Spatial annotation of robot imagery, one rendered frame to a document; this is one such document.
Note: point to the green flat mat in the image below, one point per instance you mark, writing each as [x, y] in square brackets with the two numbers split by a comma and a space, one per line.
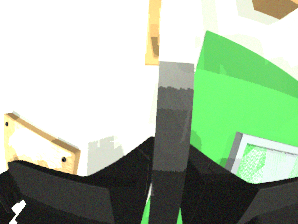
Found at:
[237, 90]

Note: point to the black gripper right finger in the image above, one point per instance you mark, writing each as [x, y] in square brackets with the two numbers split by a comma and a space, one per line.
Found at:
[213, 195]

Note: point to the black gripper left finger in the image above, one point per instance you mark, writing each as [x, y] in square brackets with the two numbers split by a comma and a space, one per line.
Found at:
[115, 195]

